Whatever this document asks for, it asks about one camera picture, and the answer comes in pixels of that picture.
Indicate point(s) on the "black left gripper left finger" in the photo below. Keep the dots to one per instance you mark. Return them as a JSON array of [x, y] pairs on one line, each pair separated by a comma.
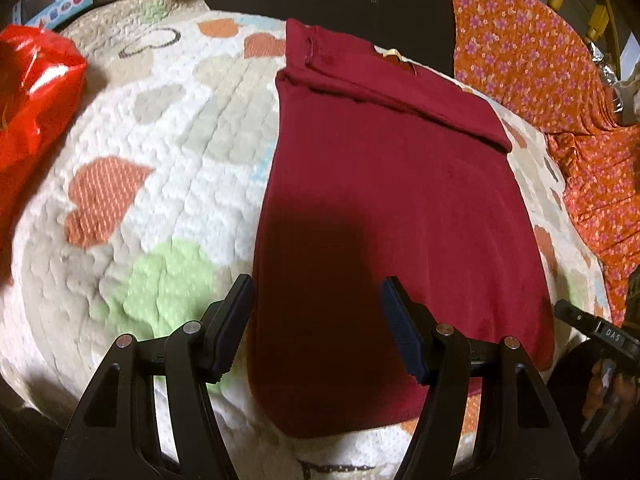
[[147, 413]]

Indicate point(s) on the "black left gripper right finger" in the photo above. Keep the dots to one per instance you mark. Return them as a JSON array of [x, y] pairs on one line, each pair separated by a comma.
[[487, 412]]

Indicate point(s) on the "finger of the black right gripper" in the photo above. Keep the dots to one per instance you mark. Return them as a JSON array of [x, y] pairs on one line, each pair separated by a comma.
[[580, 320]]

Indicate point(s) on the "dark red small shirt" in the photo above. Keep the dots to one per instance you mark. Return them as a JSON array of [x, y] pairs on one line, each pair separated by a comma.
[[381, 169]]

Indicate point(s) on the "quilted heart pattern blanket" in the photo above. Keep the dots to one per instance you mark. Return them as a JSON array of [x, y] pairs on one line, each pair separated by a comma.
[[149, 210]]

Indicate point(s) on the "orange floral fabric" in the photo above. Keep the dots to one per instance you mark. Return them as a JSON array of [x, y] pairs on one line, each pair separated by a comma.
[[527, 58]]

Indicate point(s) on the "black cushion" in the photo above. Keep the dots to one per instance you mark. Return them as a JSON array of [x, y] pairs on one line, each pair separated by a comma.
[[422, 30]]

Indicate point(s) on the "red plastic bag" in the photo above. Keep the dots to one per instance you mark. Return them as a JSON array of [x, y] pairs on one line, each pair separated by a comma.
[[42, 77]]

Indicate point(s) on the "blue shapes toy box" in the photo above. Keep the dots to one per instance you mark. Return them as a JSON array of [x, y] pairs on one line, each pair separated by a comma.
[[47, 14]]

